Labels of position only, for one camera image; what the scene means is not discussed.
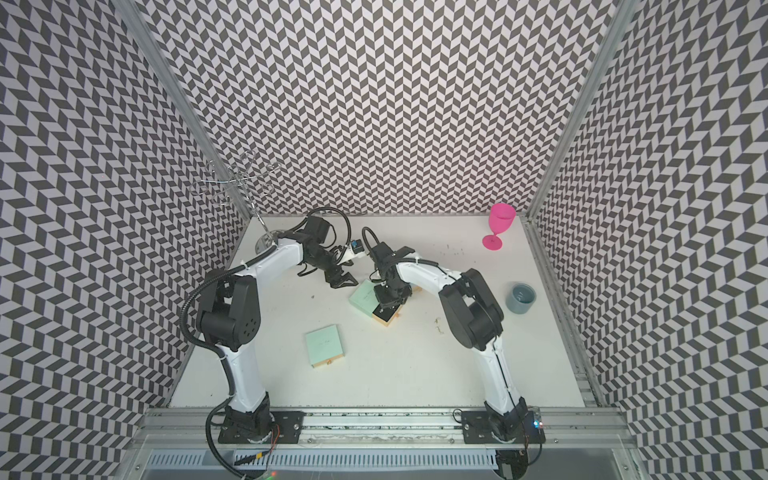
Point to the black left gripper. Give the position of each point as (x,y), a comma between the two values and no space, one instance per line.
(340,282)

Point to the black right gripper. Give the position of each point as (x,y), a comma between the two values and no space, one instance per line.
(388,302)

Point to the mint green drawer jewelry box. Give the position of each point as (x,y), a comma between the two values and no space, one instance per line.
(365,301)

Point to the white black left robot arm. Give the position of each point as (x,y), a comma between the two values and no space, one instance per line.
(223,314)

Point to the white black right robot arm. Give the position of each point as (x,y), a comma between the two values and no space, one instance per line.
(473,315)

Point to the chrome jewelry tree stand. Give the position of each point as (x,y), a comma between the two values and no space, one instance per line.
(243,182)

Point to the teal round cup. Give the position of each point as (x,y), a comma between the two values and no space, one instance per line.
(521,298)

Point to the pink plastic wine glass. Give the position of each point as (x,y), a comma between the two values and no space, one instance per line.
(501,217)

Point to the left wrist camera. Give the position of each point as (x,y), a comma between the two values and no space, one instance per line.
(356,248)

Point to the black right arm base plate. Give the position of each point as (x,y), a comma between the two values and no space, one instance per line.
(484,427)

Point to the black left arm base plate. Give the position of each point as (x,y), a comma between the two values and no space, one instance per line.
(240,428)

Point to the aluminium front rail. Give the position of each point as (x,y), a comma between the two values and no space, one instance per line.
(390,443)

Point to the aluminium corner post left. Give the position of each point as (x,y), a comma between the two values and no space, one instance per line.
(139,29)

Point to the aluminium corner post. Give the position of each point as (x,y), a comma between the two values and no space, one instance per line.
(139,29)
(607,48)

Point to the aluminium corner post right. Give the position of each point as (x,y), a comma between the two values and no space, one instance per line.
(607,48)

